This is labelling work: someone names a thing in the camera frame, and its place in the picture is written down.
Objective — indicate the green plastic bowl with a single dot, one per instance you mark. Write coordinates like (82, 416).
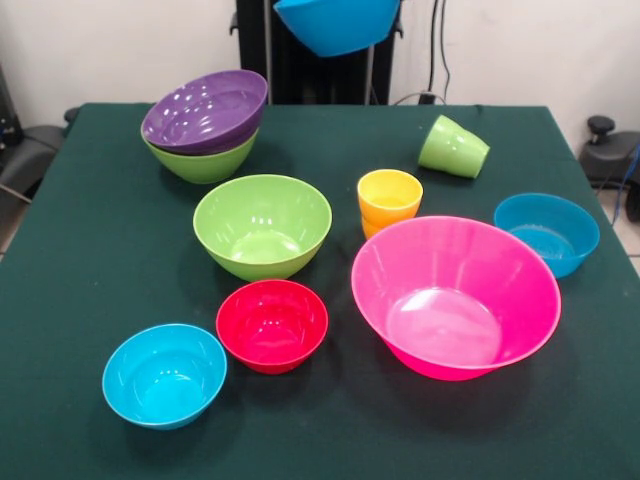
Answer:
(262, 225)
(205, 167)

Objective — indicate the green plastic cup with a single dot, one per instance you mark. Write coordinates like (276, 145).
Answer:
(440, 145)
(475, 157)

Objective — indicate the purple plastic bowl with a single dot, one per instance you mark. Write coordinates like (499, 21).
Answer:
(205, 115)

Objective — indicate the small light blue bowl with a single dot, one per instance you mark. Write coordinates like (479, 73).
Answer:
(165, 377)

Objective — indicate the large blue plastic bowl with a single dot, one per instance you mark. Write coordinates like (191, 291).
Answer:
(335, 25)

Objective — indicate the yellow plastic cup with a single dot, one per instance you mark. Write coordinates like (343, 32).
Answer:
(390, 205)
(370, 229)

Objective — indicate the red plastic bowl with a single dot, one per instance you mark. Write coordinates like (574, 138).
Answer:
(272, 325)

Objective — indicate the large pink plastic bowl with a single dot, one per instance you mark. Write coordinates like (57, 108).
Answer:
(450, 280)

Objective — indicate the black power plug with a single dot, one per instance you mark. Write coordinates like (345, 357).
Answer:
(425, 97)

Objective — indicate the dark green tablecloth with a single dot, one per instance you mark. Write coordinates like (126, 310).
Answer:
(320, 430)

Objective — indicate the translucent blue plastic bowl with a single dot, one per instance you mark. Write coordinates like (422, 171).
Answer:
(550, 235)

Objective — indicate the black round knob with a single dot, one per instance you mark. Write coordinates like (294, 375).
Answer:
(71, 115)

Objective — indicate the black equipment base with knob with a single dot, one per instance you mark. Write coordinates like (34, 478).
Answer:
(610, 155)

